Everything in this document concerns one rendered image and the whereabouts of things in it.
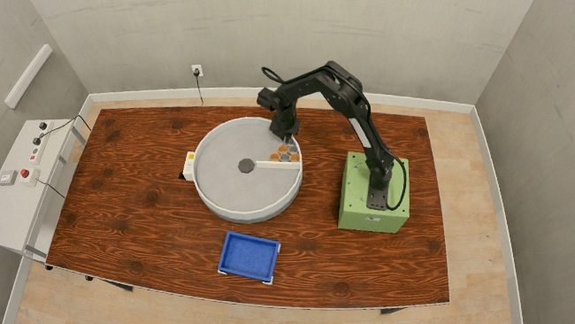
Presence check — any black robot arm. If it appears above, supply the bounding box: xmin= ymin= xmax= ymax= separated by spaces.
xmin=257 ymin=60 xmax=395 ymax=211

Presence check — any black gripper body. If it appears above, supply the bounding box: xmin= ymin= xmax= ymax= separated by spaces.
xmin=269 ymin=115 xmax=301 ymax=137

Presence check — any blue open tray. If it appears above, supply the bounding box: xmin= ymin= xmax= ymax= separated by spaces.
xmin=218 ymin=231 xmax=280 ymax=282

